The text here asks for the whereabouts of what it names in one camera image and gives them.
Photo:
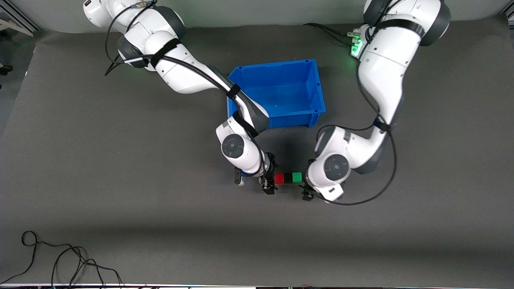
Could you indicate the small green cube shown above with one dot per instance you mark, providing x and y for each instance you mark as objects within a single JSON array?
[{"x": 297, "y": 177}]

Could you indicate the small red cube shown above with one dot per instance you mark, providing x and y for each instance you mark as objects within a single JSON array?
[{"x": 279, "y": 178}]

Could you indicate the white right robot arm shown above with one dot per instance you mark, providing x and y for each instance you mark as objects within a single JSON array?
[{"x": 180, "y": 76}]

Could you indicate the blue plastic storage bin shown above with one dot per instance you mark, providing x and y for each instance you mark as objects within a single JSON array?
[{"x": 289, "y": 92}]

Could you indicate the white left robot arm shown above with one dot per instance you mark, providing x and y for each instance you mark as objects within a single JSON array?
[{"x": 381, "y": 72}]

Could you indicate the dark grey table mat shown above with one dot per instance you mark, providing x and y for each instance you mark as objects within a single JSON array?
[{"x": 120, "y": 160}]

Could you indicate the aluminium frame rail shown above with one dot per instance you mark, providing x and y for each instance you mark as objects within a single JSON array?
[{"x": 24, "y": 23}]

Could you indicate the black caster wheel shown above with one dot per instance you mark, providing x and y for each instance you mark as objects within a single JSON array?
[{"x": 5, "y": 69}]

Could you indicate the small black cube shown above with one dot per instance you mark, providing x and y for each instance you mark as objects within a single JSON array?
[{"x": 288, "y": 178}]

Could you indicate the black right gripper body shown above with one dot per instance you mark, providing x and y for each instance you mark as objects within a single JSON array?
[{"x": 269, "y": 175}]

